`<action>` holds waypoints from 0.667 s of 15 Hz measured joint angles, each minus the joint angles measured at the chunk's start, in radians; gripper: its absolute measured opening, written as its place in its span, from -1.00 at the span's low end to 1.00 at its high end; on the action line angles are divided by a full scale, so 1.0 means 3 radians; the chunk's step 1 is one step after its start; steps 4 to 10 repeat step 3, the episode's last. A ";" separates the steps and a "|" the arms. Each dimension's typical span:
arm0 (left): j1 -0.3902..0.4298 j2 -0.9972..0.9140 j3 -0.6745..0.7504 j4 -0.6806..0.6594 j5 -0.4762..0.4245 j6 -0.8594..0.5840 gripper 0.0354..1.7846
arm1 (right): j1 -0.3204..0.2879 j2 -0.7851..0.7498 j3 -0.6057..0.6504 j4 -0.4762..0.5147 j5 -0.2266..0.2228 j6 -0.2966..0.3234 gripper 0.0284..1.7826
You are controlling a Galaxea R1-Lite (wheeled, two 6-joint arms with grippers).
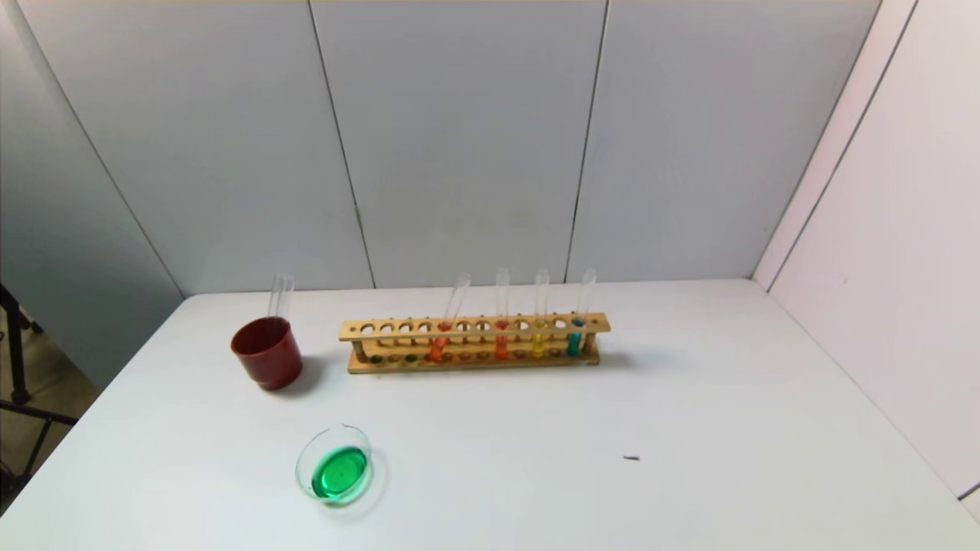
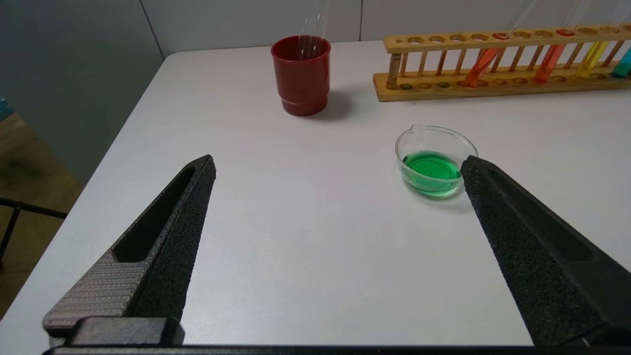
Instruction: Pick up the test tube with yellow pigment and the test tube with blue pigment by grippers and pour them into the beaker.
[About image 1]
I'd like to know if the clear glass beaker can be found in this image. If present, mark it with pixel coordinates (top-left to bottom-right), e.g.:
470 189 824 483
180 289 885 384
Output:
296 425 388 515

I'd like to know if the red plastic cup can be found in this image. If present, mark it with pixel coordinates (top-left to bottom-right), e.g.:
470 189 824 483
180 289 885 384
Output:
230 316 303 392

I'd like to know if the glass test tube orange pigment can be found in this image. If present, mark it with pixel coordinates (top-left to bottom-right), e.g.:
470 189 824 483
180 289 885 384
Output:
427 272 472 364
494 268 511 361

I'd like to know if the black metal frame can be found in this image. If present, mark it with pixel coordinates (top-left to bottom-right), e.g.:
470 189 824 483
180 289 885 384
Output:
0 285 80 498

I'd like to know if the wooden test tube rack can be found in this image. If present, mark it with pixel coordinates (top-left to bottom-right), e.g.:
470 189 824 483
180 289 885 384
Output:
339 312 612 374

